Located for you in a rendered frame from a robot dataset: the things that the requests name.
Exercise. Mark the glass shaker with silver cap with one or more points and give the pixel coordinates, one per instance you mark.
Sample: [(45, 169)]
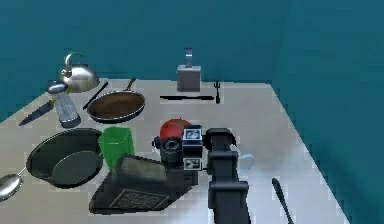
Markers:
[(65, 107)]

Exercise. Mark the silver spoon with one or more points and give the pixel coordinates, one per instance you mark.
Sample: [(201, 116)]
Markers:
[(9, 186)]

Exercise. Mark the black round pot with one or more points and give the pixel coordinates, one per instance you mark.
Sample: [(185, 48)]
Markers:
[(63, 156)]

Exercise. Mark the brown frying pan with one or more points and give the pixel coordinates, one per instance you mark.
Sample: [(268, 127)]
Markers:
[(116, 106)]

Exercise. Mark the black fork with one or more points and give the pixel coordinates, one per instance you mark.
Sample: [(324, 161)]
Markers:
[(217, 95)]

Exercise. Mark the black slender utensil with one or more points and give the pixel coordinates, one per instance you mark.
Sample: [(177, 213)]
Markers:
[(281, 198)]

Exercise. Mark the silver kettle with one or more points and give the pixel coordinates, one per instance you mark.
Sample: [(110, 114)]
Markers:
[(79, 77)]

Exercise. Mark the pale blue round object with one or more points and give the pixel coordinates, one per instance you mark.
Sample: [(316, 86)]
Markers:
[(247, 162)]

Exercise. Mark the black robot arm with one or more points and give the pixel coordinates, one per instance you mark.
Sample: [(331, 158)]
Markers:
[(226, 186)]

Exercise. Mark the green cup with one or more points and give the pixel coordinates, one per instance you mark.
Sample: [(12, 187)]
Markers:
[(116, 145)]

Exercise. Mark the thin black stick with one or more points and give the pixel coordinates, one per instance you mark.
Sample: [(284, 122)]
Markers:
[(95, 95)]

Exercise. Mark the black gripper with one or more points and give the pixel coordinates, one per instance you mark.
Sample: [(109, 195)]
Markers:
[(171, 146)]

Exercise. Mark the long black knife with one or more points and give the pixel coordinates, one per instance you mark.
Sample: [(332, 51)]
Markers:
[(186, 97)]

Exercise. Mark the dark blade kitchen knife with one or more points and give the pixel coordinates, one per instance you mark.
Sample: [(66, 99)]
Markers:
[(37, 113)]

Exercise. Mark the red tomato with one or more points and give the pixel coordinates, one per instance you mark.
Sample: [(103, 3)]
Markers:
[(170, 128)]

